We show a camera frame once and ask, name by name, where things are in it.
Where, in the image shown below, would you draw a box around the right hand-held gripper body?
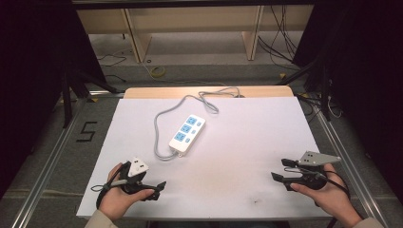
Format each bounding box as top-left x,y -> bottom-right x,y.
292,150 -> 342,191

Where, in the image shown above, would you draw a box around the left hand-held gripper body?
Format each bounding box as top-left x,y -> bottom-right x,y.
119,157 -> 154,195

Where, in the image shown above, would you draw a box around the person's left hand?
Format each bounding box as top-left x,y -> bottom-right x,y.
98,162 -> 156,222

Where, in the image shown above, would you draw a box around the person's right hand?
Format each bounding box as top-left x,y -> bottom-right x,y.
289,162 -> 363,228

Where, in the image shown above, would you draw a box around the white table cover sheet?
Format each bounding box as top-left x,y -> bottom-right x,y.
76,96 -> 333,220

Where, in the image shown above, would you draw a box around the white power strip blue sockets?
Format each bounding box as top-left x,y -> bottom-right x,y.
167,114 -> 206,158

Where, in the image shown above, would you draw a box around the black metal stand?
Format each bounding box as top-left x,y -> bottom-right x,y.
60,67 -> 119,129
278,58 -> 333,123

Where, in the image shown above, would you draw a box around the light wooden table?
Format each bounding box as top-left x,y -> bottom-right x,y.
123,85 -> 295,100

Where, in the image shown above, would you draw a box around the black curtain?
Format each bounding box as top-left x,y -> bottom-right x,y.
0,0 -> 108,199
292,0 -> 403,203

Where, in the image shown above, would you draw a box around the light wooden shelf unit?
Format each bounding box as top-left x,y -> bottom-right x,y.
75,4 -> 316,64

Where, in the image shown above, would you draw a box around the aluminium floor rail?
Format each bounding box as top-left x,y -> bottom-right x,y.
312,103 -> 390,228
10,90 -> 125,228

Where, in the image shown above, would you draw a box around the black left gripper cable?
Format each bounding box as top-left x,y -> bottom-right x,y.
90,161 -> 131,210

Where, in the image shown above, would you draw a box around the grey power strip cable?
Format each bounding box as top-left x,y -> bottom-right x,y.
153,86 -> 242,162

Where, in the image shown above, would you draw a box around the yellow cable coil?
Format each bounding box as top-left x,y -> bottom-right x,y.
149,65 -> 166,79

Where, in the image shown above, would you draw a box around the white floor cable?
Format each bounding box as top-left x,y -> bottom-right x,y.
139,58 -> 230,87

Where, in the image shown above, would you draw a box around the thin black floor cable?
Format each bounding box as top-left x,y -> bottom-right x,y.
96,50 -> 128,84

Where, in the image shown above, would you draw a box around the black floor cables bundle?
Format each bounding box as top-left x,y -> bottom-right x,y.
257,5 -> 302,68

